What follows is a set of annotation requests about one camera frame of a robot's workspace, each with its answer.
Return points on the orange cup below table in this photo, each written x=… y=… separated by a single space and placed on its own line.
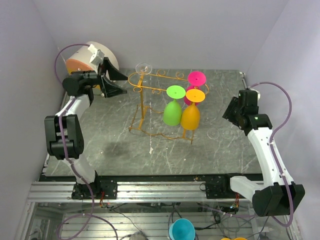
x=237 y=238

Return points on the white cylindrical bread box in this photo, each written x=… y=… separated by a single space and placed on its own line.
x=82 y=60

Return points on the teal plastic cup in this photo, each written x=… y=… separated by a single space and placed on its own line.
x=182 y=229

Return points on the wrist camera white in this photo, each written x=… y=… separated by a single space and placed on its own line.
x=258 y=93
x=97 y=56

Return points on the gold wire wine glass rack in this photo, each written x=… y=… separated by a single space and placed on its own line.
x=152 y=91

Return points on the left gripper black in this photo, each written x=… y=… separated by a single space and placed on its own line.
x=109 y=91

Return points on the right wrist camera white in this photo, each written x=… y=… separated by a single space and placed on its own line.
x=258 y=93

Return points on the clear plastic wine glass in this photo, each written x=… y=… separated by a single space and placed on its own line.
x=143 y=69
x=221 y=132

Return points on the pink plastic wine glass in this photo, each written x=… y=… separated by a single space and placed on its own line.
x=197 y=80

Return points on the orange plastic wine glass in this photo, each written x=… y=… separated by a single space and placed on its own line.
x=190 y=119

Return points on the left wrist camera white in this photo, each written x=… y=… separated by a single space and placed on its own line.
x=97 y=56

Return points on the aluminium rail frame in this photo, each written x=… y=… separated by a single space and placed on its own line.
x=129 y=192

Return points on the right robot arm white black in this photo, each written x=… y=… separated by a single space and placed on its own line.
x=278 y=195

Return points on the green plastic wine glass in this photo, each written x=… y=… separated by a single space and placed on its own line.
x=173 y=111

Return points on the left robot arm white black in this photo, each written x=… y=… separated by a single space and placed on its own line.
x=63 y=133

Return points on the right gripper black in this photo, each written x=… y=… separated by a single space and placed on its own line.
x=229 y=113

